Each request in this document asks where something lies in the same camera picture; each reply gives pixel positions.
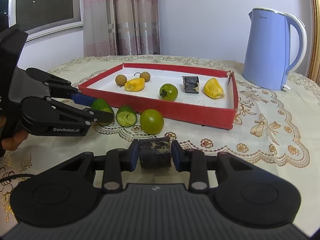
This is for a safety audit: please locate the person's left hand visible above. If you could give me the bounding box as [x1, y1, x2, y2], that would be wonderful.
[1, 116, 29, 151]

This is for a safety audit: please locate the dark eggplant chunk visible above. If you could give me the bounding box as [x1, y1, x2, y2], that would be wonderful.
[182, 76, 200, 94]

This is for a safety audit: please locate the small yellow fruit piece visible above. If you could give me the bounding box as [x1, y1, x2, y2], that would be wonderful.
[124, 77, 145, 92]

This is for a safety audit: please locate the green tomato with stem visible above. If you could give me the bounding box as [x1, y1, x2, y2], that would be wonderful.
[159, 83, 178, 102]

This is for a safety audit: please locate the window with white frame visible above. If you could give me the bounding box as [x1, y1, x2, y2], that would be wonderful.
[1, 0, 83, 41]

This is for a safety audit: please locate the large yellow fruit piece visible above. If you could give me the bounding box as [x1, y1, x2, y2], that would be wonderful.
[203, 77, 225, 99]

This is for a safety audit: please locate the round green tomato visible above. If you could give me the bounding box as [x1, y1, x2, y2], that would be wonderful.
[140, 109, 164, 135]

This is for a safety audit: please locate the dark eggplant round piece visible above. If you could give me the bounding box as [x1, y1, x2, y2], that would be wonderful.
[139, 137, 171, 169]

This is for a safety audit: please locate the black cable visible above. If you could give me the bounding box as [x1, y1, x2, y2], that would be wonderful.
[0, 173, 34, 183]

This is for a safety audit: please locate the cream embroidered tablecloth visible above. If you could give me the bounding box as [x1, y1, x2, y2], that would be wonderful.
[1, 55, 319, 235]

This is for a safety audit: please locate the pink floral curtain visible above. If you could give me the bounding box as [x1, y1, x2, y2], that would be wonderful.
[83, 0, 161, 56]

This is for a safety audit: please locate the brown longan fruit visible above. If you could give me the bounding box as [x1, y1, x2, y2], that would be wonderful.
[115, 74, 127, 87]
[134, 72, 151, 82]

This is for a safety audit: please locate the blue electric kettle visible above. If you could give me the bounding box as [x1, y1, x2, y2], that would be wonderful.
[242, 8, 308, 90]

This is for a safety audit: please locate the red shallow cardboard box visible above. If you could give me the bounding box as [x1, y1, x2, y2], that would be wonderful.
[79, 63, 239, 130]

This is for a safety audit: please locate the gold picture frame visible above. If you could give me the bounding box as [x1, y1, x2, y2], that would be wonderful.
[308, 0, 320, 85]

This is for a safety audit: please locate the green cucumber piece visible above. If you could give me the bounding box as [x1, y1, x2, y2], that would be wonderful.
[116, 105, 137, 127]
[91, 98, 114, 126]

